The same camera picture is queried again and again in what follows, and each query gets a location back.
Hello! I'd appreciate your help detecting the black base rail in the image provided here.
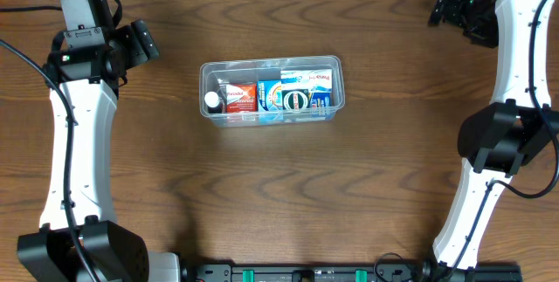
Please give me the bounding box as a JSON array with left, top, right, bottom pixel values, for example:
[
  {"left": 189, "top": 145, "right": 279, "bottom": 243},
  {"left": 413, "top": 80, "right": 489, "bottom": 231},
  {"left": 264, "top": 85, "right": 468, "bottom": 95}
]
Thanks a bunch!
[{"left": 179, "top": 257, "right": 523, "bottom": 282}]

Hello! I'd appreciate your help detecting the red Panadol box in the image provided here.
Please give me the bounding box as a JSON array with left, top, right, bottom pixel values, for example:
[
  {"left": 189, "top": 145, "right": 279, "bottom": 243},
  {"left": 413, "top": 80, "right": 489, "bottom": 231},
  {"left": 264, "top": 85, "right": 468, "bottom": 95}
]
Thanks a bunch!
[{"left": 225, "top": 83, "right": 257, "bottom": 113}]

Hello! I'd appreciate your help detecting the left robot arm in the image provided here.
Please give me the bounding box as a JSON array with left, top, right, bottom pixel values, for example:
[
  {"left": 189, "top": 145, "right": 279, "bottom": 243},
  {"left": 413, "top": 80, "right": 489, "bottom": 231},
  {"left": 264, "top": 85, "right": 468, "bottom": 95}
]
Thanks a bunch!
[{"left": 17, "top": 20, "right": 181, "bottom": 281}]

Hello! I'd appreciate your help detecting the clear plastic container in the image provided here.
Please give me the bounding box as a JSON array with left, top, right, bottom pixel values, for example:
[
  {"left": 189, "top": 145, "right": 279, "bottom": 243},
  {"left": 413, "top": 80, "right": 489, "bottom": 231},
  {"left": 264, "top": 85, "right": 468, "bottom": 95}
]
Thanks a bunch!
[{"left": 199, "top": 55, "right": 345, "bottom": 127}]

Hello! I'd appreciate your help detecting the white Panadol box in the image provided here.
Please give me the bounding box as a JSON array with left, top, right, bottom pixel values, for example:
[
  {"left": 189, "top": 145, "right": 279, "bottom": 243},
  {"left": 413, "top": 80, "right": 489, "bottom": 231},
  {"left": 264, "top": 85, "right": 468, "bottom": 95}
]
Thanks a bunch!
[{"left": 280, "top": 69, "right": 333, "bottom": 93}]

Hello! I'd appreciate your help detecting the blue Cool Fever box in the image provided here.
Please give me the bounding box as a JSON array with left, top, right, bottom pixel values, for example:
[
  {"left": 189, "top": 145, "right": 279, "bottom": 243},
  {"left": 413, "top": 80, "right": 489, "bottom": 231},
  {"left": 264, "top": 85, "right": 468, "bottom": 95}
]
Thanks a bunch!
[{"left": 256, "top": 79, "right": 333, "bottom": 124}]

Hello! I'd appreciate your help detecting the dark medicine bottle white cap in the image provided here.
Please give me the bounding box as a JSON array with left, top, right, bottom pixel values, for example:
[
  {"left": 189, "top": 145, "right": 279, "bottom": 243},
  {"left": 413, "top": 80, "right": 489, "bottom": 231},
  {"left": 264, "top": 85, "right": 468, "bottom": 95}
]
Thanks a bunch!
[{"left": 204, "top": 92, "right": 224, "bottom": 114}]

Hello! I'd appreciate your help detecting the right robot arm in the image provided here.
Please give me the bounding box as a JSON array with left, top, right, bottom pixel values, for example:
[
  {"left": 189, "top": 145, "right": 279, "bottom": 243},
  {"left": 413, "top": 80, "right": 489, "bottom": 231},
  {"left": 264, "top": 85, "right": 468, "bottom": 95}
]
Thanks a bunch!
[{"left": 428, "top": 0, "right": 558, "bottom": 279}]

